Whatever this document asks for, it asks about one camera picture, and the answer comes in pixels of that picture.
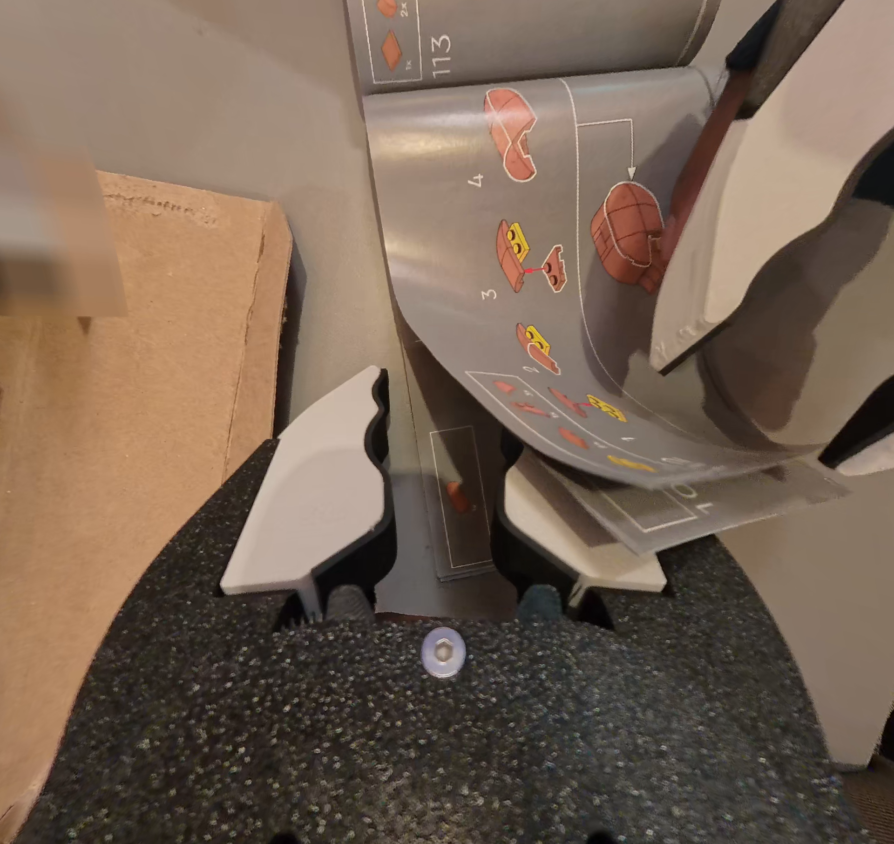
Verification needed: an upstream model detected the brown cardboard box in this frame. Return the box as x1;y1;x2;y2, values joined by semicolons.
0;170;294;824

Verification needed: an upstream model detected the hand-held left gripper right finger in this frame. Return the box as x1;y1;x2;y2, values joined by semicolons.
492;432;668;611

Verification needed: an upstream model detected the light grey desk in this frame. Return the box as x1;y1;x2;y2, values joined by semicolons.
0;0;894;769

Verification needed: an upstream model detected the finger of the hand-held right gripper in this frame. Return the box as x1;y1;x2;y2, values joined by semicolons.
817;423;894;478
650;0;894;377

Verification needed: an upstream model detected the grey building instruction booklet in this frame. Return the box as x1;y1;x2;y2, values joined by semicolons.
340;0;894;583

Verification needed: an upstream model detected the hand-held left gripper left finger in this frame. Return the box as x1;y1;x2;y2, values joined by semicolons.
220;367;397;621

